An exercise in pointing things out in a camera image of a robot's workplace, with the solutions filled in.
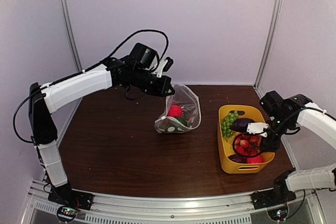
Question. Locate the clear polka dot zip bag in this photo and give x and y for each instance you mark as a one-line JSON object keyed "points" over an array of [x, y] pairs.
{"points": [[190, 103]]}

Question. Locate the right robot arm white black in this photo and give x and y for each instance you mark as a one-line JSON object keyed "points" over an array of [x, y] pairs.
{"points": [[292, 114]]}

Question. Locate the front aluminium rail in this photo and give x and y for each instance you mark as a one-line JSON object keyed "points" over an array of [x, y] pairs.
{"points": [[234, 208]]}

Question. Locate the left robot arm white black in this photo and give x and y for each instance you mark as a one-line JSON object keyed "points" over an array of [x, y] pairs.
{"points": [[142, 69]]}

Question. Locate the left circuit board with leds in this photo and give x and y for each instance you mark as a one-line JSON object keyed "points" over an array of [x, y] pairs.
{"points": [[66, 214]]}

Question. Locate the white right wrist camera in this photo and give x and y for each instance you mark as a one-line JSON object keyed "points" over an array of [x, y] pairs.
{"points": [[257, 129]]}

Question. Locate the green toy grapes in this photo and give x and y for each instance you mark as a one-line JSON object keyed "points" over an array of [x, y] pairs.
{"points": [[227, 123]]}

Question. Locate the yellow plastic basket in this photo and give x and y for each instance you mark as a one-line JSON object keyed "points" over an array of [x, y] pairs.
{"points": [[225, 145]]}

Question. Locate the circuit board with leds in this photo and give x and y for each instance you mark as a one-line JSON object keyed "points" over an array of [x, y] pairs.
{"points": [[66, 214], [278, 215]]}

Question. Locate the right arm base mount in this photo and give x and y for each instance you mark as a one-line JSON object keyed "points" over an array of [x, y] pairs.
{"points": [[272, 197]]}

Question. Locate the right circuit board with leds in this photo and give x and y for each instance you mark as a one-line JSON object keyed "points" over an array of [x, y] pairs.
{"points": [[278, 215]]}

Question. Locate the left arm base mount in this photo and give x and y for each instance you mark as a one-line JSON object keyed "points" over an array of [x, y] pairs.
{"points": [[66, 196]]}

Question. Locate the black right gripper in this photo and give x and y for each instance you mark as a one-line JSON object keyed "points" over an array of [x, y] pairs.
{"points": [[270, 146]]}

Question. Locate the dark red toy beet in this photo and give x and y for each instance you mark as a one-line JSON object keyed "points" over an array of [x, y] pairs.
{"points": [[237, 159]]}

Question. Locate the red toy cherries bunch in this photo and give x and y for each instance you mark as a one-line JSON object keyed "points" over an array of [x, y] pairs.
{"points": [[247, 145]]}

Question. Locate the pink toy fruit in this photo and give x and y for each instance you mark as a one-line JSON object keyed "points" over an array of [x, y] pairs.
{"points": [[255, 160]]}

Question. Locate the aluminium frame post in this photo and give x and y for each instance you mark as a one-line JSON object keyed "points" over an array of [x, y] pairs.
{"points": [[70, 35], [276, 10]]}

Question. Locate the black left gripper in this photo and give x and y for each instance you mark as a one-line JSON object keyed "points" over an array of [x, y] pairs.
{"points": [[161, 91]]}

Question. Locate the right aluminium frame post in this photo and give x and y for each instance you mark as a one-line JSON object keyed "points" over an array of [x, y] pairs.
{"points": [[276, 10]]}

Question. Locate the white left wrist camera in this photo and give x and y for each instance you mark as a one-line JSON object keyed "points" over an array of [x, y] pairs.
{"points": [[163, 66]]}

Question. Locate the green toy pepper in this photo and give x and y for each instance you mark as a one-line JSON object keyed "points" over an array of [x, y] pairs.
{"points": [[182, 121]]}

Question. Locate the left aluminium frame post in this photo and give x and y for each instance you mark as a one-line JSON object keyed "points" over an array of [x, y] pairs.
{"points": [[70, 35]]}

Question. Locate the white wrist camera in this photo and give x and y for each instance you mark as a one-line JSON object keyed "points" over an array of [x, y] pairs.
{"points": [[257, 129], [163, 66]]}

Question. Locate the red toy strawberry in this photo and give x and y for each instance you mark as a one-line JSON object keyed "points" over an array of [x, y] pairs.
{"points": [[175, 111]]}

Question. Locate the purple toy eggplant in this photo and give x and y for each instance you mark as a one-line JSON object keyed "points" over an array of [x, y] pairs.
{"points": [[241, 124]]}

